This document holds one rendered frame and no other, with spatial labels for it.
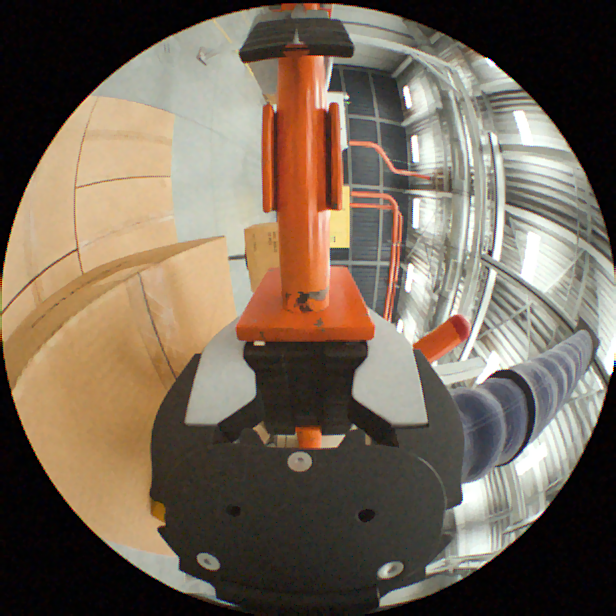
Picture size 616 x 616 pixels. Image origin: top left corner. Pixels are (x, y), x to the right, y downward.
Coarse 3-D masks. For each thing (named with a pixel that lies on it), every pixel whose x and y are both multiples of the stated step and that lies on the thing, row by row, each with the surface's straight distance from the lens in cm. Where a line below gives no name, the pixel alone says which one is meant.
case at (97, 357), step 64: (128, 256) 45; (192, 256) 25; (64, 320) 14; (128, 320) 17; (192, 320) 25; (64, 384) 14; (128, 384) 17; (64, 448) 15; (128, 448) 18; (128, 512) 20
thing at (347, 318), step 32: (256, 288) 13; (352, 288) 12; (256, 320) 9; (288, 320) 9; (320, 320) 9; (352, 320) 9; (256, 352) 9; (288, 352) 9; (320, 352) 9; (352, 352) 8; (288, 384) 10; (320, 384) 11; (288, 416) 12; (320, 416) 13
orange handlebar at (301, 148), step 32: (288, 64) 11; (320, 64) 12; (288, 96) 10; (320, 96) 10; (288, 128) 9; (320, 128) 9; (288, 160) 8; (320, 160) 9; (288, 192) 8; (320, 192) 8; (288, 224) 8; (320, 224) 8; (288, 256) 9; (320, 256) 9; (288, 288) 9; (320, 288) 9
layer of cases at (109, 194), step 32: (64, 128) 85; (96, 128) 90; (128, 128) 99; (160, 128) 115; (64, 160) 79; (96, 160) 84; (128, 160) 94; (160, 160) 110; (32, 192) 73; (64, 192) 75; (96, 192) 81; (128, 192) 91; (160, 192) 106; (32, 224) 70; (64, 224) 73; (96, 224) 78; (128, 224) 88; (160, 224) 103; (32, 256) 68; (64, 256) 72; (96, 256) 77; (32, 288) 67
